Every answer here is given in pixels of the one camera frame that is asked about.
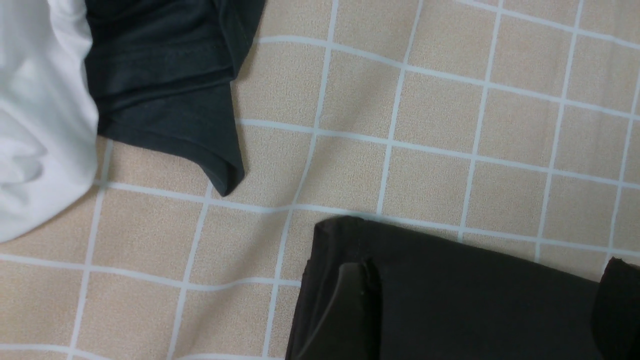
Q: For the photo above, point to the dark teal crumpled shirt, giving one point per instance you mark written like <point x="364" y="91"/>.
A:
<point x="160" y="74"/>

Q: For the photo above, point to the white crumpled shirt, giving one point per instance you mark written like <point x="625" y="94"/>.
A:
<point x="48" y="120"/>

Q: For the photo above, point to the beige grid-pattern tablecloth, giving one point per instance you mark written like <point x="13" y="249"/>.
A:
<point x="512" y="125"/>

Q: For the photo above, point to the dark gray long-sleeve top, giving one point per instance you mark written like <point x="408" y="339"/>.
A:
<point x="443" y="300"/>

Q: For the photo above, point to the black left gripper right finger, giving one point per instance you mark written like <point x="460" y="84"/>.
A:
<point x="616" y="312"/>

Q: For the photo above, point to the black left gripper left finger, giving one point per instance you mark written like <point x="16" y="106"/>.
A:
<point x="349" y="326"/>

